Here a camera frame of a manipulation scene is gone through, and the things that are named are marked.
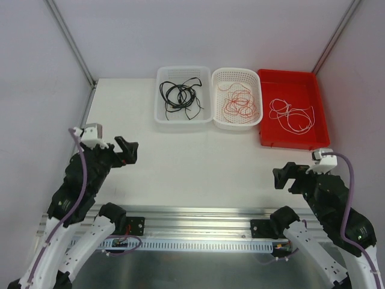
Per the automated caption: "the white wire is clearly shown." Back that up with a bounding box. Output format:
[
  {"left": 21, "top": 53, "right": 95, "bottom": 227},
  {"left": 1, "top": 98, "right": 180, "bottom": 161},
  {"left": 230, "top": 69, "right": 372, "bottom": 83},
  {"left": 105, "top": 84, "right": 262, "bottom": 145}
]
[
  {"left": 268, "top": 98, "right": 294, "bottom": 121},
  {"left": 276, "top": 105, "right": 316, "bottom": 136}
]

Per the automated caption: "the black cable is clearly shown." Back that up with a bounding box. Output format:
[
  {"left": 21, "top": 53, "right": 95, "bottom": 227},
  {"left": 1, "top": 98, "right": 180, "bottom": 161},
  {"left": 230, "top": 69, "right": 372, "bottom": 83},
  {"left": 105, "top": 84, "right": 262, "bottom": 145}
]
[{"left": 159, "top": 77, "right": 203, "bottom": 111}]

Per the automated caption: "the orange wire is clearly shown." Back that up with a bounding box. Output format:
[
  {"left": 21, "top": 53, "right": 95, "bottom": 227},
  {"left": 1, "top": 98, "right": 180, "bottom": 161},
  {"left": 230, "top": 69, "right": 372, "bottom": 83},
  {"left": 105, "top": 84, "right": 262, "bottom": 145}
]
[
  {"left": 217, "top": 82, "right": 260, "bottom": 123},
  {"left": 221, "top": 90, "right": 260, "bottom": 123}
]

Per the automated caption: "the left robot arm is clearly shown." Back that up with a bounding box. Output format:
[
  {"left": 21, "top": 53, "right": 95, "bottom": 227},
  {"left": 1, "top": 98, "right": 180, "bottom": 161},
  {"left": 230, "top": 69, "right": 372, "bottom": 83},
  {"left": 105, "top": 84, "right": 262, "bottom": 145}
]
[{"left": 8, "top": 136, "right": 139, "bottom": 288}]

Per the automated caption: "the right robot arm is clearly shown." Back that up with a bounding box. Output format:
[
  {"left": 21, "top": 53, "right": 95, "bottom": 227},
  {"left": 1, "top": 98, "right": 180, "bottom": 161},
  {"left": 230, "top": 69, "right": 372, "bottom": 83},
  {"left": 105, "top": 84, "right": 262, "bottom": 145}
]
[{"left": 269, "top": 161, "right": 384, "bottom": 288}]

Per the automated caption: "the red plastic tray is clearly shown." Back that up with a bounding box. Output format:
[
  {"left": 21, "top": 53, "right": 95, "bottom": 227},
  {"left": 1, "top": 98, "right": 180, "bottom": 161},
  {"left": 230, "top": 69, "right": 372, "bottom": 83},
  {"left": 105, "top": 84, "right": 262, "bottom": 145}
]
[{"left": 257, "top": 69, "right": 330, "bottom": 151}]

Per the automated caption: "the rectangular white perforated basket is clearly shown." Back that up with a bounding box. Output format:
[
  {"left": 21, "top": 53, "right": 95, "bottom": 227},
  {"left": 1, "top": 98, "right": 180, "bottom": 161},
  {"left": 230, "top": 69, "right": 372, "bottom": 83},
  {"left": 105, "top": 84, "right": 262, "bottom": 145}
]
[{"left": 153, "top": 65, "right": 214, "bottom": 131}]

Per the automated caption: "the round white perforated basket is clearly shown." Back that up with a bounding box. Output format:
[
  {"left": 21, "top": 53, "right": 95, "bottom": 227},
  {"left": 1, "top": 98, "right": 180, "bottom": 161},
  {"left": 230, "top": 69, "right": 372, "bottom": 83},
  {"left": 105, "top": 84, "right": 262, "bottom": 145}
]
[{"left": 212, "top": 67, "right": 263, "bottom": 131}]

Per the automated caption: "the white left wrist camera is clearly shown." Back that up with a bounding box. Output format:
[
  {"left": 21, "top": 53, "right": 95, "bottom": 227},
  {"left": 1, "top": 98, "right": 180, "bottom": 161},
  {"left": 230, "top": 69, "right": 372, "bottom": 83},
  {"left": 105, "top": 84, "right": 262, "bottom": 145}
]
[{"left": 69, "top": 123, "right": 108, "bottom": 149}]

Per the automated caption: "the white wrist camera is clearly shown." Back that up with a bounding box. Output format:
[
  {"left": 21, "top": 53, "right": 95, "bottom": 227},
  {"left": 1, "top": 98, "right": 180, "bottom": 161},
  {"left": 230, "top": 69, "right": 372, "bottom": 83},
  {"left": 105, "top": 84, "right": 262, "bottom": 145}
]
[
  {"left": 306, "top": 148, "right": 337, "bottom": 175},
  {"left": 69, "top": 123, "right": 108, "bottom": 149}
]

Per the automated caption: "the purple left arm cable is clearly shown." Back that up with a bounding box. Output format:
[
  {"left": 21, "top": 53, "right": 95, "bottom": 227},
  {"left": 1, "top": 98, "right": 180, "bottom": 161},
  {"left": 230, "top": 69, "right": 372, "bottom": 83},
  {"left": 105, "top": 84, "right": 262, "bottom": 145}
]
[{"left": 26, "top": 128, "right": 142, "bottom": 287}]

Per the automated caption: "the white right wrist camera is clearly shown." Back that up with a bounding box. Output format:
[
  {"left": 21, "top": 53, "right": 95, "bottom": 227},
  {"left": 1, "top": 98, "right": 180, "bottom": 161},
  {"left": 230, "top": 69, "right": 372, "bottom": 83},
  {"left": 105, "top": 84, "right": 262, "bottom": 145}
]
[{"left": 306, "top": 148, "right": 337, "bottom": 175}]

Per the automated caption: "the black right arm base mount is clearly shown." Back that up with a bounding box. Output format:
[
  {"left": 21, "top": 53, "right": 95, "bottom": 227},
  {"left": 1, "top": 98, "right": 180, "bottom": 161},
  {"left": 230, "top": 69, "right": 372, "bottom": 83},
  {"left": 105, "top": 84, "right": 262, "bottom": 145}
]
[{"left": 250, "top": 219, "right": 285, "bottom": 240}]

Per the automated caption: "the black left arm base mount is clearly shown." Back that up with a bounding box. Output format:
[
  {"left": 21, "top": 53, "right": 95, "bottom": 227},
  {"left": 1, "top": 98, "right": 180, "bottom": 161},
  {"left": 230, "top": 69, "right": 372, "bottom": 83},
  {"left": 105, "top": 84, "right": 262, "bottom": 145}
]
[{"left": 123, "top": 216, "right": 146, "bottom": 236}]

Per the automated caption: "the aluminium rail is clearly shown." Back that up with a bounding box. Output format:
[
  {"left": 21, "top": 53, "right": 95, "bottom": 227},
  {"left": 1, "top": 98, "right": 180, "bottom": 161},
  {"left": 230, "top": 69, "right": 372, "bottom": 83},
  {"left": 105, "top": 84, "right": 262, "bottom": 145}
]
[{"left": 124, "top": 205, "right": 275, "bottom": 241}]

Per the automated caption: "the white slotted cable duct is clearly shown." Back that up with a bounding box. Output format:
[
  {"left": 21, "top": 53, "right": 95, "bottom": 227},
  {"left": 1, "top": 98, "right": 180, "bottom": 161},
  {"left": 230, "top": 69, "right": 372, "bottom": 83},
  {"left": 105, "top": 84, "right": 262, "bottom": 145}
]
[{"left": 99, "top": 239, "right": 274, "bottom": 253}]

